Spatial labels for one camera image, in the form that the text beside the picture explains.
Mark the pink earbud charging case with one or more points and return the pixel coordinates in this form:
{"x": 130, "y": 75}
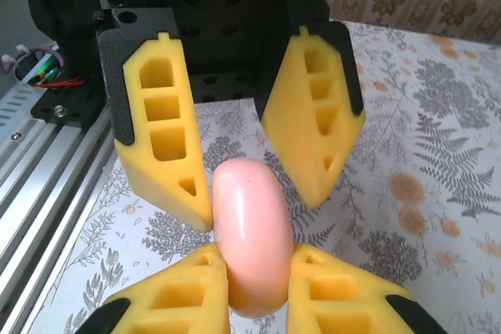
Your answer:
{"x": 250, "y": 232}

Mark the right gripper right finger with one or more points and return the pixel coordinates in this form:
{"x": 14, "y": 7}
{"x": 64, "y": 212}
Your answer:
{"x": 336, "y": 302}

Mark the black connector board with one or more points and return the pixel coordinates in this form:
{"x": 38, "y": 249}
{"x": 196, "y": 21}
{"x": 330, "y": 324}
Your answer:
{"x": 47, "y": 76}

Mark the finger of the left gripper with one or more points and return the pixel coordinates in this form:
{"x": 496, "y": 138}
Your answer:
{"x": 297, "y": 134}
{"x": 133, "y": 123}

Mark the floral table cover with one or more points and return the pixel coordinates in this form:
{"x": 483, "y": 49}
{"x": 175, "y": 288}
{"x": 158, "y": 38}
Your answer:
{"x": 430, "y": 193}

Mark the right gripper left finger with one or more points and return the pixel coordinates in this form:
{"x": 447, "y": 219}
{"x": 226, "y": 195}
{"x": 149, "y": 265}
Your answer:
{"x": 176, "y": 302}

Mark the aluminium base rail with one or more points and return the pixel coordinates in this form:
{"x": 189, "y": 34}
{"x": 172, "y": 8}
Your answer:
{"x": 39, "y": 177}

